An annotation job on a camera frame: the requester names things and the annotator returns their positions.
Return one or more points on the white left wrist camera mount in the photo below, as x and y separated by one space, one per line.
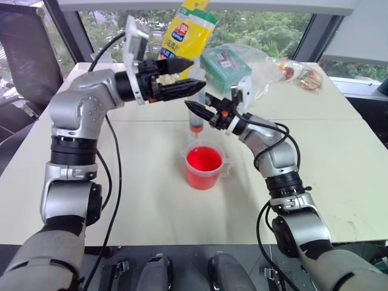
133 42

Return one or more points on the colourful snack packet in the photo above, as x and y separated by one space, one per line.
303 75

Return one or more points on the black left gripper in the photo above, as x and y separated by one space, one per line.
147 82

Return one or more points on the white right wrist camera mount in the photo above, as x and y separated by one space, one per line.
245 91

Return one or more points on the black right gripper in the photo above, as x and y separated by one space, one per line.
224 116

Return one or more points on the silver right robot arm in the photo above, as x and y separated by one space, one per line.
291 212

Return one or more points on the black office chair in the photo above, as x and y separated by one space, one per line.
27 66

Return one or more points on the yellow plastic bag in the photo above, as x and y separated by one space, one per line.
185 39

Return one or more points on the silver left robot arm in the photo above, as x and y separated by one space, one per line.
75 112

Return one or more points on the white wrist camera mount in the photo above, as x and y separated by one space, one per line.
245 91
133 42

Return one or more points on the clear plastic syringe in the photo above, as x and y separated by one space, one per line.
195 124

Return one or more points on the clear measuring cup red liquid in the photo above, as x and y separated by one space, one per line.
203 166

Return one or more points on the green box in plastic bag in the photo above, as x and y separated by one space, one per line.
260 69

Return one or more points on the dark rounded robot leg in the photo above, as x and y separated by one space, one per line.
157 272
230 272

